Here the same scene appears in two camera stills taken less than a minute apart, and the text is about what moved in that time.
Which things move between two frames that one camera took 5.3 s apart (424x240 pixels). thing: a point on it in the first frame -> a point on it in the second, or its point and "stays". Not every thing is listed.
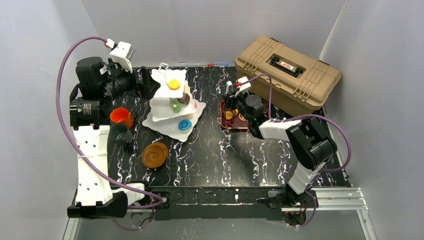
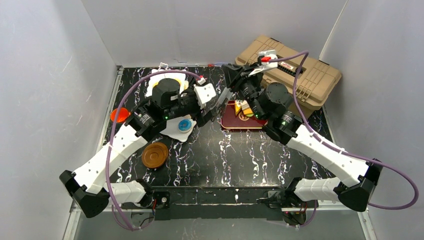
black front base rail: (216, 202) stays
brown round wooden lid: (154, 155) stays
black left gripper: (141, 83) -> (203, 112)
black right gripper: (234, 100) -> (237, 84)
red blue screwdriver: (218, 64) stays
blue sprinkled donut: (184, 125) stays
